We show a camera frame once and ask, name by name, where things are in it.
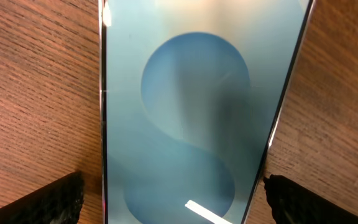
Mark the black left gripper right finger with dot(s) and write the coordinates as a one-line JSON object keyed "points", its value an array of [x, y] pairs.
{"points": [[293, 204]]}

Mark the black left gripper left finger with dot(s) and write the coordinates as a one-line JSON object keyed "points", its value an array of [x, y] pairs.
{"points": [[59, 202]]}

